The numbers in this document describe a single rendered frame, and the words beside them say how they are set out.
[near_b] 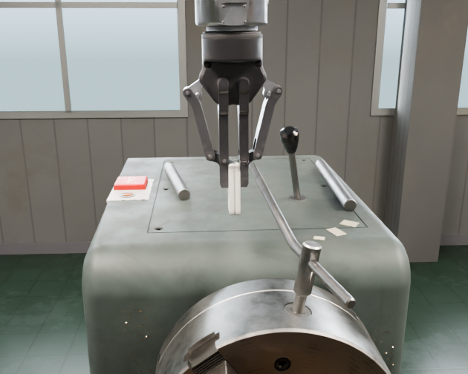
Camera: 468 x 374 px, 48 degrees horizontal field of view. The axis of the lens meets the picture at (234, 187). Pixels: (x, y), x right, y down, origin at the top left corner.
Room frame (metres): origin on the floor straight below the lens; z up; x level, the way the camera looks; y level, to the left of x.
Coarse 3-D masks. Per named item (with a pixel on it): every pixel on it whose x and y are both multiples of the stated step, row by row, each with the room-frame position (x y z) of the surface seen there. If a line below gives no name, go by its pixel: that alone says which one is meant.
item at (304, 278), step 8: (304, 248) 0.55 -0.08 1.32; (312, 248) 0.54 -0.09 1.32; (320, 248) 0.55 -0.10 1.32; (304, 256) 0.55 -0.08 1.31; (312, 256) 0.54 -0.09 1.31; (304, 264) 0.54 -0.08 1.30; (296, 272) 0.55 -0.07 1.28; (304, 272) 0.54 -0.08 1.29; (312, 272) 0.54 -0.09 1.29; (296, 280) 0.55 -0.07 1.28; (304, 280) 0.54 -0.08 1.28; (312, 280) 0.54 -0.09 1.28; (296, 288) 0.54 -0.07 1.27; (304, 288) 0.54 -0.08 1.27; (312, 288) 0.55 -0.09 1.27; (296, 296) 0.55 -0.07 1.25; (304, 296) 0.54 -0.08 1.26; (296, 304) 0.55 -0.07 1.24; (304, 304) 0.55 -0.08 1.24; (296, 312) 0.54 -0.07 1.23; (304, 312) 0.55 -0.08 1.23
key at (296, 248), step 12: (252, 168) 0.76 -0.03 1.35; (264, 192) 0.70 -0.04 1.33; (276, 204) 0.67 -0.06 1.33; (276, 216) 0.65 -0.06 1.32; (288, 228) 0.62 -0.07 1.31; (288, 240) 0.60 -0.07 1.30; (300, 252) 0.56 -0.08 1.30; (312, 264) 0.53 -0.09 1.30; (324, 276) 0.51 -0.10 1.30; (336, 288) 0.48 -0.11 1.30; (348, 300) 0.46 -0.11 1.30
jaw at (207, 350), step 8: (216, 336) 0.53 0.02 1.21; (208, 344) 0.52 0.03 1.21; (192, 352) 0.53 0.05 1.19; (200, 352) 0.52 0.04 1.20; (208, 352) 0.51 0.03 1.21; (216, 352) 0.50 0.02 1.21; (192, 360) 0.51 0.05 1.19; (200, 360) 0.50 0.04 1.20; (208, 360) 0.50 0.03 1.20; (216, 360) 0.50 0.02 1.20; (224, 360) 0.50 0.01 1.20; (192, 368) 0.50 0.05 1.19; (200, 368) 0.50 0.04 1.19; (208, 368) 0.50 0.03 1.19; (216, 368) 0.49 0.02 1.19; (224, 368) 0.49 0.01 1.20; (232, 368) 0.50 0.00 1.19
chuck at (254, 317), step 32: (192, 320) 0.58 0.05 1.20; (224, 320) 0.54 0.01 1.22; (256, 320) 0.53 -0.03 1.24; (288, 320) 0.52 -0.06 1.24; (320, 320) 0.54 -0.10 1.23; (352, 320) 0.58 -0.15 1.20; (224, 352) 0.50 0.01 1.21; (256, 352) 0.50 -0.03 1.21; (288, 352) 0.50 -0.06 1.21; (320, 352) 0.51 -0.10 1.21; (352, 352) 0.51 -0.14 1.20
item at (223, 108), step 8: (224, 80) 0.65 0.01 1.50; (224, 88) 0.65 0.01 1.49; (224, 96) 0.65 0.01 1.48; (224, 104) 0.65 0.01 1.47; (224, 112) 0.65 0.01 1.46; (224, 120) 0.65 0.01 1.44; (224, 128) 0.65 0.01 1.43; (224, 136) 0.65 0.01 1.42; (224, 144) 0.65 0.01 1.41; (224, 152) 0.65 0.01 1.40; (224, 160) 0.65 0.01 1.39
